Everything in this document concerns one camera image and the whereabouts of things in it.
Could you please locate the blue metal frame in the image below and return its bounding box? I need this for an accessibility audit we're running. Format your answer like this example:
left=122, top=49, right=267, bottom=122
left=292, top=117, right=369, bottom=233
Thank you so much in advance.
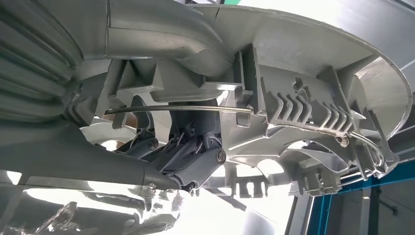
left=306, top=159, right=415, bottom=235

